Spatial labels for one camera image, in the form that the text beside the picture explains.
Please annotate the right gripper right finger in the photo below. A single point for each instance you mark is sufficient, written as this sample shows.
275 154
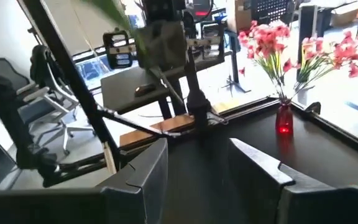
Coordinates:
306 205

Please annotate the white grey office chair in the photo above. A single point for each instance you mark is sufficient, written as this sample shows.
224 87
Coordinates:
51 102

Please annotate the red glass vase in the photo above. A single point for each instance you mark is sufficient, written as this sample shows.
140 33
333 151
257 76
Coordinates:
284 119

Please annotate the grey desk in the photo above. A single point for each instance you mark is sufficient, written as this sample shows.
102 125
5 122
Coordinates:
120 90

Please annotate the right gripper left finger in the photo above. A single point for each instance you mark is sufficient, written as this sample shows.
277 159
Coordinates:
73 207

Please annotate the black tripod stand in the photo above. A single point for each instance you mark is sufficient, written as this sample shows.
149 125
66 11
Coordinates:
233 62

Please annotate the black clamp hook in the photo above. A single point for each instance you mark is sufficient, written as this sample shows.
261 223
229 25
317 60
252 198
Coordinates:
312 108

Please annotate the black slotted bracket bar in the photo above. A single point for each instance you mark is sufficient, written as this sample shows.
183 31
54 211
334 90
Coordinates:
117 46

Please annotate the red artificial tulip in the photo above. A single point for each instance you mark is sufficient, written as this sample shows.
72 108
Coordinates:
120 18

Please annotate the brown cardboard box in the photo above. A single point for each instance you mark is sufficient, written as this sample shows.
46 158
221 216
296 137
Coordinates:
241 12

